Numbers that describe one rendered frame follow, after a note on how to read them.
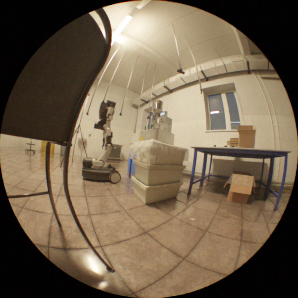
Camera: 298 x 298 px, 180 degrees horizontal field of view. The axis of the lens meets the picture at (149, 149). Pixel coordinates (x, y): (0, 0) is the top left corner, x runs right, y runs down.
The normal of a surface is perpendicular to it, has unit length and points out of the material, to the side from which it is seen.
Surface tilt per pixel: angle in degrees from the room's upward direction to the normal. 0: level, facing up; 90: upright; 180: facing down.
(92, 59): 102
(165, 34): 180
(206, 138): 90
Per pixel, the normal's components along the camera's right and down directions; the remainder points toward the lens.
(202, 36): -0.11, 0.99
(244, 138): -0.69, 0.47
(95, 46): 0.93, 0.30
